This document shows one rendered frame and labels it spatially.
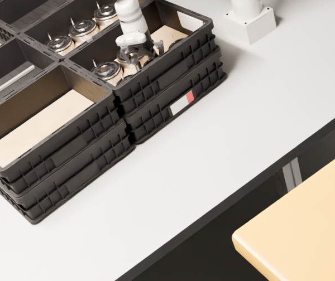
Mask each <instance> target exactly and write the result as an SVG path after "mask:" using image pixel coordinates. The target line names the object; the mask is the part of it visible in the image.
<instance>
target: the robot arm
mask: <svg viewBox="0 0 335 281"><path fill-rule="evenodd" d="M231 2H232V7H233V11H234V16H235V18H236V19H238V20H241V21H247V20H251V19H253V18H255V17H257V16H258V15H259V14H260V13H261V10H262V9H263V6H262V1H261V0H231ZM115 9H116V12H117V15H118V18H119V21H120V23H121V28H122V31H123V34H124V35H122V36H120V37H118V38H117V39H116V43H117V46H121V50H120V53H121V54H122V56H123V57H124V59H125V60H126V62H127V63H128V64H129V65H130V64H134V65H135V68H136V70H137V72H138V71H139V70H141V69H142V66H141V63H140V62H139V61H138V58H139V57H140V56H149V57H150V58H151V59H153V60H155V59H156V58H157V57H159V56H160V55H162V54H163V53H164V42H163V40H160V41H159V42H154V40H153V39H152V38H151V35H150V32H149V29H148V26H147V23H146V20H145V18H144V16H143V14H142V12H141V9H140V5H139V3H138V0H117V1H116V3H115ZM154 46H156V48H157V49H159V55H158V54H157V53H156V50H155V49H154V48H153V47H154ZM128 50H130V51H131V52H133V53H134V58H132V56H131V55H130V53H129V52H128Z"/></svg>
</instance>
